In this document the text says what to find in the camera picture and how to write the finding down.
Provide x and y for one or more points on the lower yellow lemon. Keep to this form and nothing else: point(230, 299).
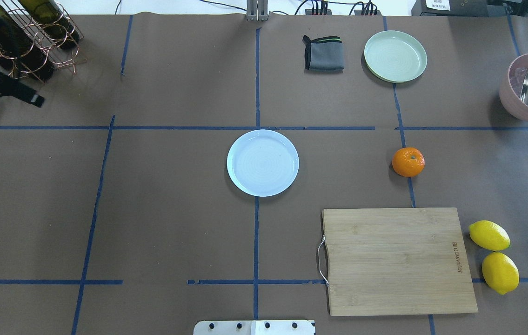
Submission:
point(489, 235)

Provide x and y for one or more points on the far power strip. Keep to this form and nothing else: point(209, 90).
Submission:
point(362, 8)

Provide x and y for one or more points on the orange mandarin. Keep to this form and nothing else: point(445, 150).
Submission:
point(408, 162)

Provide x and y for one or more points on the grey folded cloth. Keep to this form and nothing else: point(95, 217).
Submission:
point(325, 54)

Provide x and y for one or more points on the light green plate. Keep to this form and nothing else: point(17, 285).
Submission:
point(395, 56)

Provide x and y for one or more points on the near power strip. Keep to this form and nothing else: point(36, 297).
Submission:
point(317, 8)

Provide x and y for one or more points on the dark wine bottle lower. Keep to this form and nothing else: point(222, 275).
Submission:
point(18, 49)

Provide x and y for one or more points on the power strip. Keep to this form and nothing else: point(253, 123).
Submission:
point(317, 8)
point(362, 8)

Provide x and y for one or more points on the copper wire bottle rack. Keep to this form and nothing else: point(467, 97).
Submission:
point(60, 58)

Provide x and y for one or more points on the light blue plate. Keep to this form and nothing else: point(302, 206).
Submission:
point(262, 163)

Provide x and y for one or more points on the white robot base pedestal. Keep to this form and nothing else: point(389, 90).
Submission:
point(255, 327)

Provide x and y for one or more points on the yellow lemon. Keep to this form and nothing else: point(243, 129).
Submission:
point(489, 235)
point(500, 273)

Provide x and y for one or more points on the aluminium frame post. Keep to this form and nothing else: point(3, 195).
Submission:
point(257, 10)

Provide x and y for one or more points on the pink bowl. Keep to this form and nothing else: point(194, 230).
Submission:
point(510, 88)

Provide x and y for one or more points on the upper yellow lemon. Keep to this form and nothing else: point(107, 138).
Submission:
point(500, 273)

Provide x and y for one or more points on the dark wine bottle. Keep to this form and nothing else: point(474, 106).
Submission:
point(53, 22)
point(18, 49)

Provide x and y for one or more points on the bamboo cutting board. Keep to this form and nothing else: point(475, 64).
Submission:
point(396, 261)

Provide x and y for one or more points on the dark wine bottle upper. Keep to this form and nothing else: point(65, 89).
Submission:
point(53, 22)

